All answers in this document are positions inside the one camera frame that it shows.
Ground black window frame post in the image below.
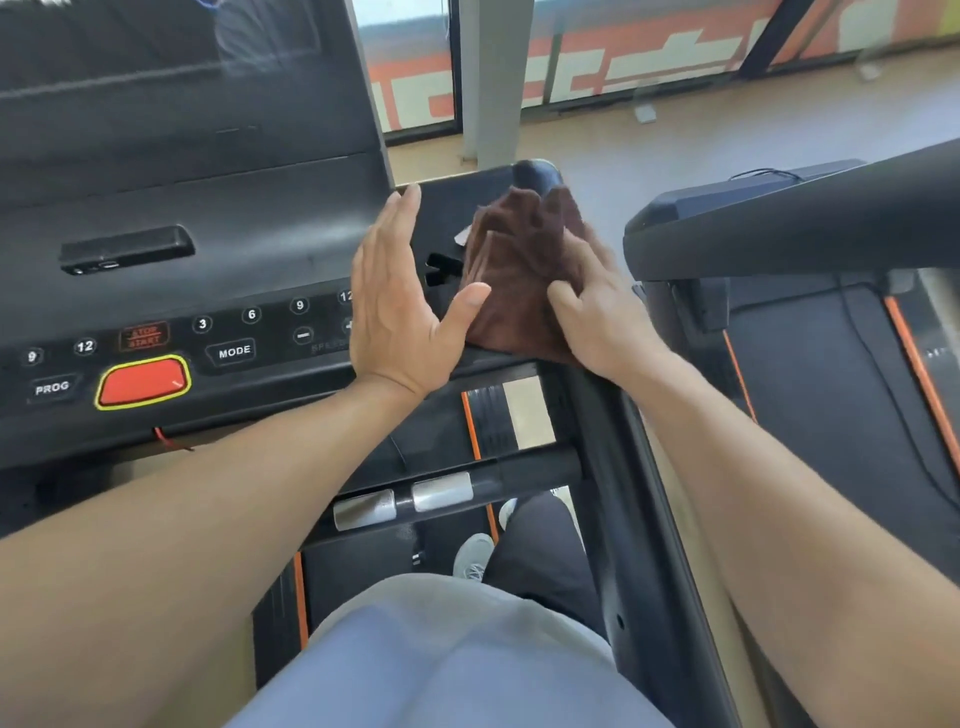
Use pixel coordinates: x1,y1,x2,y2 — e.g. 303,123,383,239
447,0,462,126
738,0,816,81

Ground person's left hand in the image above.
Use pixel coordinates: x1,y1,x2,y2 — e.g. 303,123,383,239
348,183,493,403

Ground black treadmill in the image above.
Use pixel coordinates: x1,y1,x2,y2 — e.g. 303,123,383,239
622,138,960,580
0,0,745,728

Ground person's grey shirt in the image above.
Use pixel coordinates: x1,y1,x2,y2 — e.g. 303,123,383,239
224,573,678,728

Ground person's right forearm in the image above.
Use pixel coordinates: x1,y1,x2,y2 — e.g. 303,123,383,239
622,359,960,728

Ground person's left forearm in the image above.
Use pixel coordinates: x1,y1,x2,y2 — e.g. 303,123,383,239
0,378,423,728

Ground brown microfibre cloth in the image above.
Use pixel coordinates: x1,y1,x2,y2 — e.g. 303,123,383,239
453,185,601,367

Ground person's right hand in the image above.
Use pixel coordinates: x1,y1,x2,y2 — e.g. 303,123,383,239
545,228,669,388

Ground white column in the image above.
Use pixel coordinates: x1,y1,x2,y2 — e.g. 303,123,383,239
457,0,536,172

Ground orange patterned parapet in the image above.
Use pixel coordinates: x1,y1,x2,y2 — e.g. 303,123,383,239
365,0,960,135

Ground person's left grey shoe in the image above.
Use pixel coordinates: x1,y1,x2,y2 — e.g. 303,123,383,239
452,532,497,583

